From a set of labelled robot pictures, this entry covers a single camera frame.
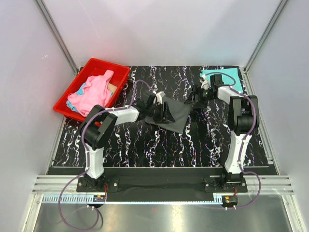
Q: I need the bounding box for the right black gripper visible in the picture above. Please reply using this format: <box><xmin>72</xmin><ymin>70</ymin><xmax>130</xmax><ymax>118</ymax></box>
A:
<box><xmin>184</xmin><ymin>85</ymin><xmax>215</xmax><ymax>109</ymax></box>

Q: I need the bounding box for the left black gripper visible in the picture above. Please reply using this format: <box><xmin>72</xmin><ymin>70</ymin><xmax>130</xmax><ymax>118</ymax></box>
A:
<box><xmin>146</xmin><ymin>101</ymin><xmax>175</xmax><ymax>124</ymax></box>

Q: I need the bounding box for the dark grey t-shirt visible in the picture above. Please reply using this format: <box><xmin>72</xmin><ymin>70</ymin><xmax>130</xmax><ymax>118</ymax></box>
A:
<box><xmin>144</xmin><ymin>98</ymin><xmax>191</xmax><ymax>134</ymax></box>

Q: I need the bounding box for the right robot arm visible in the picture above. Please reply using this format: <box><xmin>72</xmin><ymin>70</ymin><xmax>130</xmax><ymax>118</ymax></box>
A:
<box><xmin>184</xmin><ymin>72</ymin><xmax>259</xmax><ymax>192</ymax></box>

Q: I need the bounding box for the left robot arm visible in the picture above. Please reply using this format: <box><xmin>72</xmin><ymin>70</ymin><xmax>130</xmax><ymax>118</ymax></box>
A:
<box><xmin>79</xmin><ymin>91</ymin><xmax>175</xmax><ymax>191</ymax></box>

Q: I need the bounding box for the folded teal t-shirt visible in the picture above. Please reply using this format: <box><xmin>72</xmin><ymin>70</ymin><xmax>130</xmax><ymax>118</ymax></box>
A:
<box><xmin>200</xmin><ymin>68</ymin><xmax>244</xmax><ymax>93</ymax></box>

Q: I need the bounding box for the pink t-shirt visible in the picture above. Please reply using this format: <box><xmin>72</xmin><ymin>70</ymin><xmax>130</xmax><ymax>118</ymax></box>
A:
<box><xmin>66</xmin><ymin>70</ymin><xmax>116</xmax><ymax>117</ymax></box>

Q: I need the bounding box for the red plastic bin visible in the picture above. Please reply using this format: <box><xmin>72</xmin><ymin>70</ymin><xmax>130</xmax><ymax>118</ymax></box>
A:
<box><xmin>53</xmin><ymin>58</ymin><xmax>130</xmax><ymax>121</ymax></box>

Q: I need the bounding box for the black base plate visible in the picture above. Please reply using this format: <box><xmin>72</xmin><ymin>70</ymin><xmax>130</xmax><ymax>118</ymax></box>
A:
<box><xmin>77</xmin><ymin>167</ymin><xmax>248</xmax><ymax>203</ymax></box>

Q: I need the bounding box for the left aluminium frame post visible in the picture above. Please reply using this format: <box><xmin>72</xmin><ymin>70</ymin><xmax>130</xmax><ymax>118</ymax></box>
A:
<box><xmin>34</xmin><ymin>0</ymin><xmax>79</xmax><ymax>74</ymax></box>

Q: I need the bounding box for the aluminium frame post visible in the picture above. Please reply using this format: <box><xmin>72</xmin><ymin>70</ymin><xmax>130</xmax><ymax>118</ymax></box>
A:
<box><xmin>243</xmin><ymin>0</ymin><xmax>289</xmax><ymax>72</ymax></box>
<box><xmin>34</xmin><ymin>0</ymin><xmax>79</xmax><ymax>74</ymax></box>

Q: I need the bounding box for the aluminium cross rail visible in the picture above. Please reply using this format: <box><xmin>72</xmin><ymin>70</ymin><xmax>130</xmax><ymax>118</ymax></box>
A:
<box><xmin>23</xmin><ymin>170</ymin><xmax>309</xmax><ymax>232</ymax></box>

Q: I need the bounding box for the right aluminium frame post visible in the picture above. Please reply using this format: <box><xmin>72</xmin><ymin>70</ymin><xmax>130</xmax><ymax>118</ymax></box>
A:
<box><xmin>243</xmin><ymin>0</ymin><xmax>289</xmax><ymax>72</ymax></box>

